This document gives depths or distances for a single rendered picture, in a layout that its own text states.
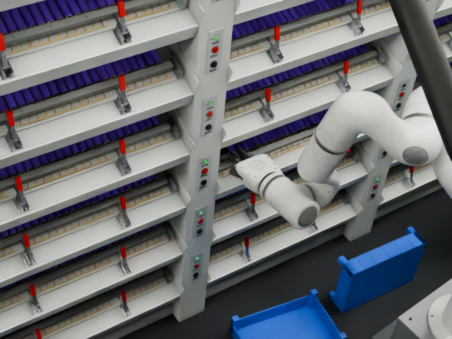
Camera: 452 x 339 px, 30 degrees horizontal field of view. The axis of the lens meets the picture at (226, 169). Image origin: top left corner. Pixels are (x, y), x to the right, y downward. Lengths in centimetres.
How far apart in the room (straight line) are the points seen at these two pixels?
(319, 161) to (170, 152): 40
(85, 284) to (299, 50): 86
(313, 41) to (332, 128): 38
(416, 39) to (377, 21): 173
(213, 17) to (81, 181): 52
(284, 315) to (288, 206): 71
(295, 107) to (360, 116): 48
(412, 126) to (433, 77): 118
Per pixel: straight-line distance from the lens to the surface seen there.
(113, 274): 239
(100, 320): 254
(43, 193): 206
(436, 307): 240
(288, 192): 215
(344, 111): 189
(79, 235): 222
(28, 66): 179
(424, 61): 64
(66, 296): 236
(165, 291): 260
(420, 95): 192
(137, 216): 227
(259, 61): 215
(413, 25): 64
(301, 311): 279
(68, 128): 193
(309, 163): 202
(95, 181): 208
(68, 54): 181
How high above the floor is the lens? 221
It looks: 44 degrees down
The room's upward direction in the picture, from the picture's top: 6 degrees clockwise
